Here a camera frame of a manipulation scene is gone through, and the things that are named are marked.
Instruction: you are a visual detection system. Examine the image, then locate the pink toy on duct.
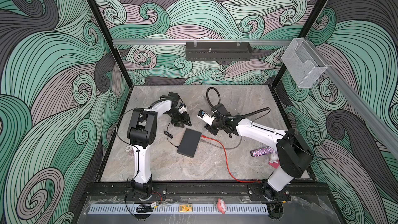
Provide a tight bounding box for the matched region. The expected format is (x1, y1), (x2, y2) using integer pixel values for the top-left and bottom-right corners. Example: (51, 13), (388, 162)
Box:
(216, 199), (227, 214)

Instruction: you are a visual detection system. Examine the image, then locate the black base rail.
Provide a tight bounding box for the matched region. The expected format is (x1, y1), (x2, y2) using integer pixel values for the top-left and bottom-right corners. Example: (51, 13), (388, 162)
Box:
(83, 179), (331, 202)

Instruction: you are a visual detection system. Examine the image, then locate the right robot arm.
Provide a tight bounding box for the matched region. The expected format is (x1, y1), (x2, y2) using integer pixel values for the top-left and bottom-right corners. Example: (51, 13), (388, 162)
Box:
(198, 103), (313, 194)

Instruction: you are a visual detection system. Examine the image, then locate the yellow label tag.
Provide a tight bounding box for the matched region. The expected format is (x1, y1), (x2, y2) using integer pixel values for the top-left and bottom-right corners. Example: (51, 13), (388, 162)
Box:
(178, 204), (193, 213)

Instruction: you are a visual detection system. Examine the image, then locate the red ethernet cable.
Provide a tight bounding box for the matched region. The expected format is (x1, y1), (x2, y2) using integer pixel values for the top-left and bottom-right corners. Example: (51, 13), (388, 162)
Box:
(200, 134), (263, 184)

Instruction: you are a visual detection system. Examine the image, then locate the white slotted cable duct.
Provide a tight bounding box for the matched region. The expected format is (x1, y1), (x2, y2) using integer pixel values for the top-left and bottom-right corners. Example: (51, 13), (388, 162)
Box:
(87, 204), (268, 215)

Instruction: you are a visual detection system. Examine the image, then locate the black network switch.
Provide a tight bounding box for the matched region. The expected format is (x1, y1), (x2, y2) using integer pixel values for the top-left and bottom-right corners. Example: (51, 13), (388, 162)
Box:
(177, 129), (202, 158)

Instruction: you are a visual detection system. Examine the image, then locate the pink item under left arm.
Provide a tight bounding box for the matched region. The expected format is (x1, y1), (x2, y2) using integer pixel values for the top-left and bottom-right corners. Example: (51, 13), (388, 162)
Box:
(125, 145), (134, 156)

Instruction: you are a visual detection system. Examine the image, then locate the black wall-mounted tray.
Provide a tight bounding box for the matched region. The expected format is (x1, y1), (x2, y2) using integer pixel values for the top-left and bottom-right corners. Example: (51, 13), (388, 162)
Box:
(185, 41), (253, 63)

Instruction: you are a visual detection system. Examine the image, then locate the clear plastic wall bin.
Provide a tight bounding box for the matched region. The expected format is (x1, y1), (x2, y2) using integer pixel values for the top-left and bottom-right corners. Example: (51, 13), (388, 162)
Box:
(282, 38), (327, 89)

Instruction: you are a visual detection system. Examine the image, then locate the glittery purple microphone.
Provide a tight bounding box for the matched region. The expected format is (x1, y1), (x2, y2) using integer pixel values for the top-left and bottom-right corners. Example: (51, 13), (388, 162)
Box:
(250, 146), (274, 157)

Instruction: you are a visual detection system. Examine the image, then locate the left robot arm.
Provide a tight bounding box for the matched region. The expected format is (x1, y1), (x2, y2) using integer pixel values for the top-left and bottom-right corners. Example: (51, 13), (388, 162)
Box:
(126, 92), (192, 197)

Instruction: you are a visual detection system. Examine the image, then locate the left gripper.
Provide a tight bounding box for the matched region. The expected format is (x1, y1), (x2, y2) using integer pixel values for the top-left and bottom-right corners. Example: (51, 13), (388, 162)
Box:
(166, 110), (191, 127)

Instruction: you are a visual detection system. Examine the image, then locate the white bunny pink figurine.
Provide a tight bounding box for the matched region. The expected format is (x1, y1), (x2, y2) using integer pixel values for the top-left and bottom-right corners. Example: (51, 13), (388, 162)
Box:
(268, 152), (279, 169)

